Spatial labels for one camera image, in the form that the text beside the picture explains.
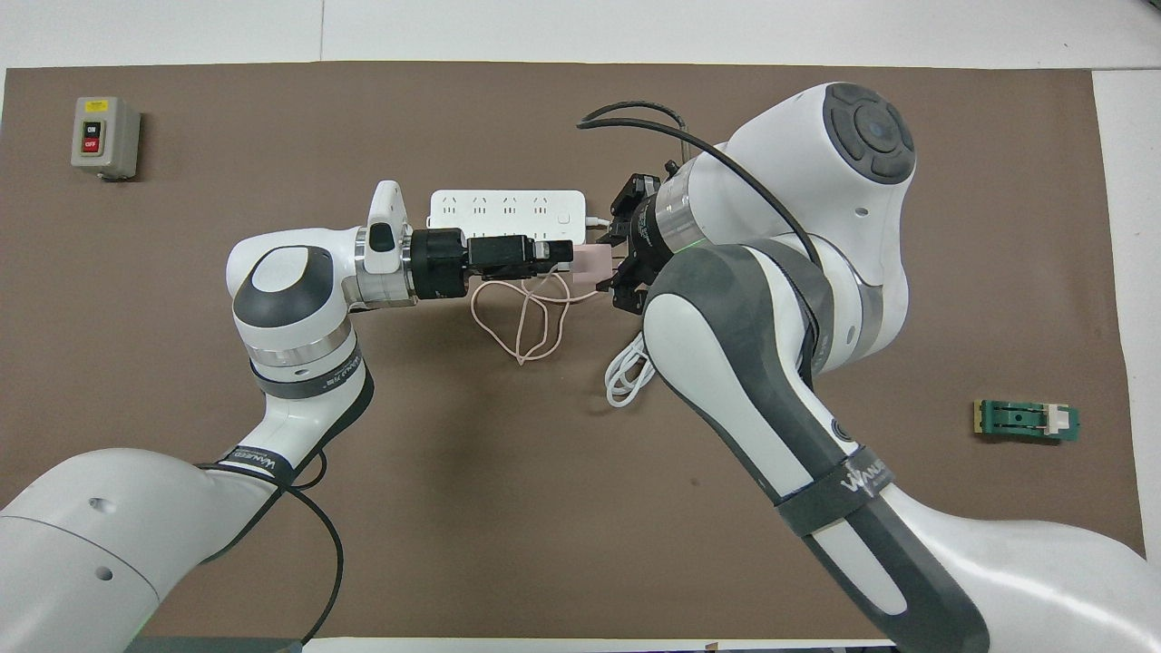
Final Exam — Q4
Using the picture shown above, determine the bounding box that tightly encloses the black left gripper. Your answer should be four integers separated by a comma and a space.
405, 229, 538, 298

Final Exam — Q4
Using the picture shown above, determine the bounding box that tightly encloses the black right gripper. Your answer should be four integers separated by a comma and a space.
535, 172, 674, 312

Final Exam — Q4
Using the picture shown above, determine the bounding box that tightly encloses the pink charger block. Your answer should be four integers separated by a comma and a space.
571, 243, 610, 285

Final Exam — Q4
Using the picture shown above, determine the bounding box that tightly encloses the pink charging cable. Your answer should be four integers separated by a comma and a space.
470, 270, 600, 367

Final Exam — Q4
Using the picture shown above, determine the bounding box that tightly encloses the white power strip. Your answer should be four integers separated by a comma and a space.
428, 189, 587, 244

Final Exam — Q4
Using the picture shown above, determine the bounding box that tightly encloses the brown table mat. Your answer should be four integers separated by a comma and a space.
0, 61, 1146, 640

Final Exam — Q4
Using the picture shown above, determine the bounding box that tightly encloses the white power cord with plug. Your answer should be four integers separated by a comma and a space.
585, 216, 658, 408

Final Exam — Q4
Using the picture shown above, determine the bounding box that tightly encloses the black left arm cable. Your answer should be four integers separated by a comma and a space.
195, 449, 346, 647

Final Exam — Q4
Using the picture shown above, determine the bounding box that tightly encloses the grey on-off switch box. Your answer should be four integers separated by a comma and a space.
71, 96, 141, 182

